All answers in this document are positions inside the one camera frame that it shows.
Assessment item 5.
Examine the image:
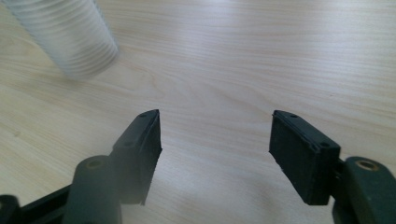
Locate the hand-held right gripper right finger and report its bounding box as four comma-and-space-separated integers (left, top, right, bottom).
268, 109, 342, 206

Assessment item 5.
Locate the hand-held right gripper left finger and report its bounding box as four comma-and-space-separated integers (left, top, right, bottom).
109, 108, 163, 206

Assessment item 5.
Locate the stack of white plastic cups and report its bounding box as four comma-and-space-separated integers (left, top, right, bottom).
1, 0, 120, 79

